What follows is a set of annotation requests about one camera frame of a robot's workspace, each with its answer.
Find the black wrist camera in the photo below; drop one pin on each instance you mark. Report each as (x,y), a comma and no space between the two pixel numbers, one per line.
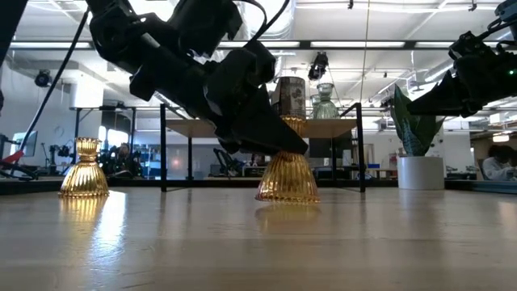
(206,20)
(468,44)

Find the candle tin nut label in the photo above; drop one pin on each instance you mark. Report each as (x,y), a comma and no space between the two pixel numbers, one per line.
(292,97)

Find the blue box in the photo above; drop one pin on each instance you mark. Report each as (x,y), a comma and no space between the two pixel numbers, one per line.
(373,165)

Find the black background robot arm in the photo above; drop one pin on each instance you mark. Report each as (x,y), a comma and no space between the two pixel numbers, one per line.
(60,151)
(226,159)

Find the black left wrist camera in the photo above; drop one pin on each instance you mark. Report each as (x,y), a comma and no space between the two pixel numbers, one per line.
(206,20)

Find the silver ventilation duct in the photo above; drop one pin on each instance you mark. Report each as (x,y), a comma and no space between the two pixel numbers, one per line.
(282,24)

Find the amber glass candle holder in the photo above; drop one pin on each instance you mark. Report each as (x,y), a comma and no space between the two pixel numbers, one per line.
(85,178)
(287,182)

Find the person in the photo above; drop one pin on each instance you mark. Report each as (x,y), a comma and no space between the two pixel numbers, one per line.
(498,165)
(123,155)

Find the black slanted rig post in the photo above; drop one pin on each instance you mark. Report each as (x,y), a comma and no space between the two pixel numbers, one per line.
(8,24)

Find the rectangular glowing lamp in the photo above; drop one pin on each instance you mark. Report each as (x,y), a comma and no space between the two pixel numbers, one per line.
(501,137)

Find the black metal table frame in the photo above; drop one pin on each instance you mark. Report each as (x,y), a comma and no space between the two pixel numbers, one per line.
(202,183)

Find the black background rack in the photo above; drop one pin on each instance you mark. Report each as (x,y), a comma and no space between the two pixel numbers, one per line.
(133,137)

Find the wooden shelf riser black legs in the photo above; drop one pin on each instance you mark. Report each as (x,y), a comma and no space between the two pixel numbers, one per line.
(331,128)

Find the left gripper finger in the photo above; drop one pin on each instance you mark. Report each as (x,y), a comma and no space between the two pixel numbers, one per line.
(266,129)

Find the black overhead camera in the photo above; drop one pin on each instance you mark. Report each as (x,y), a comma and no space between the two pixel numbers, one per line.
(319,64)

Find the computer monitor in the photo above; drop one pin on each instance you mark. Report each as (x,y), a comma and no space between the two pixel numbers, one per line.
(26,143)

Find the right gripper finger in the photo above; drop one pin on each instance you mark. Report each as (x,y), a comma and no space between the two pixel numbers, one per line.
(446,95)
(444,110)

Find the green plant in white pot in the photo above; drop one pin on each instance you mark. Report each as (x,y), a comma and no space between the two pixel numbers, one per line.
(420,174)

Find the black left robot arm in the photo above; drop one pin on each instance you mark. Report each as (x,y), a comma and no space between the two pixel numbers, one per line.
(121,36)

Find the black ceiling spotlight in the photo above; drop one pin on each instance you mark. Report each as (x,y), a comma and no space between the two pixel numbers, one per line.
(42,78)

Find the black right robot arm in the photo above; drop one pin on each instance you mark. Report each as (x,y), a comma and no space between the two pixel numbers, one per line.
(509,9)

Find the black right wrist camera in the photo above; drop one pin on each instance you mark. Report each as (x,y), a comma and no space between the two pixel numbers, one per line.
(468,44)

